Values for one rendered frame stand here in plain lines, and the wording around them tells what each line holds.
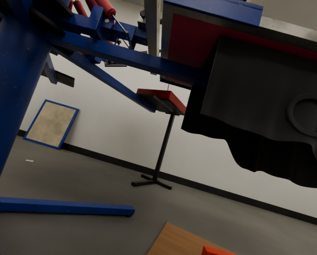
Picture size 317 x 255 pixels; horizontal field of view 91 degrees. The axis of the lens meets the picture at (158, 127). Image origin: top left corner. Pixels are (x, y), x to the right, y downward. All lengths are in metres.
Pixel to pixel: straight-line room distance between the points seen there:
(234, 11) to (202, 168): 2.50
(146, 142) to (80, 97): 1.45
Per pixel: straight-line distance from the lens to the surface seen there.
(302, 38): 0.71
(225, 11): 0.62
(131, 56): 0.83
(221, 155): 2.96
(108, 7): 0.92
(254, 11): 0.66
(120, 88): 1.39
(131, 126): 2.79
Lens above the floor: 0.51
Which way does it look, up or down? 6 degrees up
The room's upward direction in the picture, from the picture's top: 16 degrees clockwise
